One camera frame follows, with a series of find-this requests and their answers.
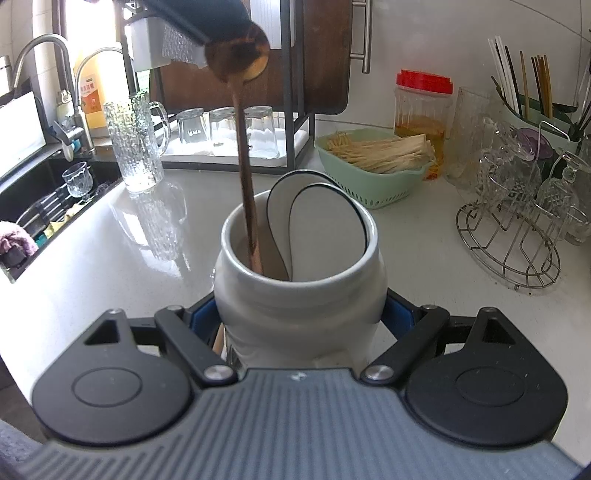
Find purple cup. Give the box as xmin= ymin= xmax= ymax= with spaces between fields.
xmin=517 ymin=127 xmax=552 ymax=160

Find yellow cloth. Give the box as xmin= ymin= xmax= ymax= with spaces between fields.
xmin=39 ymin=210 xmax=77 ymax=241

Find tall clear glass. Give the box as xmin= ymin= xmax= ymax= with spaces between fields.
xmin=445 ymin=88 xmax=492 ymax=192

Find small white bottle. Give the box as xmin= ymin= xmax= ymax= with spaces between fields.
xmin=55 ymin=90 xmax=77 ymax=121

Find white ceramic spoon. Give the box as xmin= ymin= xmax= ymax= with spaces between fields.
xmin=265 ymin=170 xmax=370 ymax=282

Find pink fuzzy cloth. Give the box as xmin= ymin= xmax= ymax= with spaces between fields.
xmin=0 ymin=220 xmax=40 ymax=259

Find stemmed crystal glass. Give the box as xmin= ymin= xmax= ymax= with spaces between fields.
xmin=536 ymin=150 xmax=591 ymax=245

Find dried noodles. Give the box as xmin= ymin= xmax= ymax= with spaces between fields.
xmin=325 ymin=130 xmax=435 ymax=174

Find black dish rack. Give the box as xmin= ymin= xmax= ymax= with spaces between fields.
xmin=117 ymin=0 xmax=315 ymax=171

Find brown cutting board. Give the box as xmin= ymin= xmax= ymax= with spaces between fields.
xmin=157 ymin=0 xmax=372 ymax=116

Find white plastic caddy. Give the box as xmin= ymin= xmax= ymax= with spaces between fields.
xmin=127 ymin=18 xmax=206 ymax=72

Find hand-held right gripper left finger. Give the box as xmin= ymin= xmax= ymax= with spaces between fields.
xmin=83 ymin=295 xmax=237 ymax=387

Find white ceramic mug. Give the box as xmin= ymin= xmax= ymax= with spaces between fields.
xmin=212 ymin=170 xmax=387 ymax=365

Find clear patterned glass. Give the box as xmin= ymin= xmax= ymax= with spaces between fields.
xmin=480 ymin=115 xmax=541 ymax=217

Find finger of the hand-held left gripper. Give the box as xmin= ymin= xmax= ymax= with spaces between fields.
xmin=139 ymin=0 xmax=252 ymax=47

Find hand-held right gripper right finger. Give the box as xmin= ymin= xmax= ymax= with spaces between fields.
xmin=361 ymin=288 xmax=518 ymax=385

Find green chopstick holder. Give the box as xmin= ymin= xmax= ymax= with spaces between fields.
xmin=496 ymin=85 xmax=591 ymax=144

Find green plastic basket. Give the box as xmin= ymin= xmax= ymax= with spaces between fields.
xmin=314 ymin=130 xmax=437 ymax=209

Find textured glass mug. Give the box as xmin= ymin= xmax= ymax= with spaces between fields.
xmin=102 ymin=91 xmax=171 ymax=193

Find wire cup rack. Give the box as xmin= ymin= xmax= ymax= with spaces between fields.
xmin=456 ymin=121 xmax=561 ymax=291

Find black sink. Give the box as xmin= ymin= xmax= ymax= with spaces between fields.
xmin=0 ymin=157 xmax=123 ymax=282

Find white box appliance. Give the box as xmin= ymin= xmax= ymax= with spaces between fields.
xmin=0 ymin=90 xmax=49 ymax=178

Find copper spoon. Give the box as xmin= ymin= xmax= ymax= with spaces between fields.
xmin=204 ymin=22 xmax=271 ymax=278

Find red-lidded plastic jar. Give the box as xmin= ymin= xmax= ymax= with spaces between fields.
xmin=394 ymin=69 xmax=454 ymax=181

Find small footed glass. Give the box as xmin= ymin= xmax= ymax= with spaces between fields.
xmin=62 ymin=161 xmax=95 ymax=204

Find tall steel faucet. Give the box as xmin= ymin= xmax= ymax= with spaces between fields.
xmin=11 ymin=33 xmax=98 ymax=153

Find upside-down drinking glasses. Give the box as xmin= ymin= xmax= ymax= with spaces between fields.
xmin=159 ymin=124 xmax=309 ymax=171

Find yellow oil bottle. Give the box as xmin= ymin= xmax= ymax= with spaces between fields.
xmin=74 ymin=48 xmax=125 ymax=139

